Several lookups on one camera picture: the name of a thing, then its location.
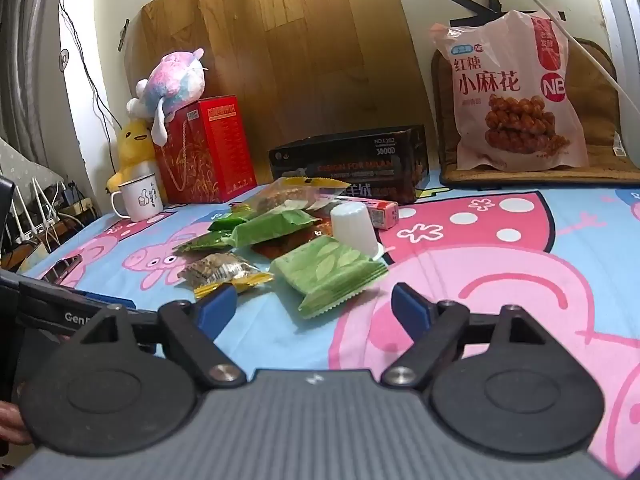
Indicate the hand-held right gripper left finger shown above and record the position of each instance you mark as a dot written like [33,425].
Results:
[217,306]

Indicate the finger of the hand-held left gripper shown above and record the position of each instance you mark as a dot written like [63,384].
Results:
[107,301]
[60,269]

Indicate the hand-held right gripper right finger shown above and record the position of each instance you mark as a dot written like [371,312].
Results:
[407,310]

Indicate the large green leaf-print snack packet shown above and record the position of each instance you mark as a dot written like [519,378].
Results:
[330,275]

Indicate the black cardboard box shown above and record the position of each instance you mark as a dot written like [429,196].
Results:
[350,155]

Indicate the person's left hand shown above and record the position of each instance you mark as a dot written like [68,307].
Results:
[11,422]

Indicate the brown snack yellow-edged packet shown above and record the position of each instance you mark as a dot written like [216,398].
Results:
[215,270]

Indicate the small green snack packet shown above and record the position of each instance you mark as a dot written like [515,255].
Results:
[229,220]
[205,244]

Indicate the power strip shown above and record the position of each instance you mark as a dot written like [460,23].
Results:
[77,205]

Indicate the white router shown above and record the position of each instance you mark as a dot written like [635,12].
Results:
[37,200]

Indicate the red snack packet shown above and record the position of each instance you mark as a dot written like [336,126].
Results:
[280,249]

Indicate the white plastic cup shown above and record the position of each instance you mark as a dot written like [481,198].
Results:
[352,230]

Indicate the small pink box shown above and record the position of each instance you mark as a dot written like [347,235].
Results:
[386,215]

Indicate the cartoon pig printed bed sheet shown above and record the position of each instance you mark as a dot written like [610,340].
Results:
[500,260]

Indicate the white enamel mug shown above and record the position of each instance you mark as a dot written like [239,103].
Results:
[142,199]

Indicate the grey patterned cloth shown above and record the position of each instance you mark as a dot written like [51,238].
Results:
[25,160]

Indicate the clear packet with yellow label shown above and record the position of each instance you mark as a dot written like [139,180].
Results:
[285,197]

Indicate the yellow plush toy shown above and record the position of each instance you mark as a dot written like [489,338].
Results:
[132,145]

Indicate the red gift box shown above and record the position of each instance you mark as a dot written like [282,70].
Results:
[210,155]

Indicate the white long-eared plush toy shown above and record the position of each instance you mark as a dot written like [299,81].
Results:
[161,127]

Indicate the grey curtain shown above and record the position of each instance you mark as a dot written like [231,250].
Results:
[30,60]

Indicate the pastel pink blue plush toy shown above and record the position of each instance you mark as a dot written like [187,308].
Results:
[175,80]

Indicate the large pink snack bag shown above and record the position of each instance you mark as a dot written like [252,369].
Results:
[500,85]

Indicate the wooden board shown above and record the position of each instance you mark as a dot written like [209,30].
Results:
[300,60]

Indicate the brown seat cushion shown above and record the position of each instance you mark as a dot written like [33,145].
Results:
[600,110]

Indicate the black tape strips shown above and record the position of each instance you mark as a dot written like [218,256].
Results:
[467,2]

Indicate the round wall hook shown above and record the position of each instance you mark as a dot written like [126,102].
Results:
[63,58]

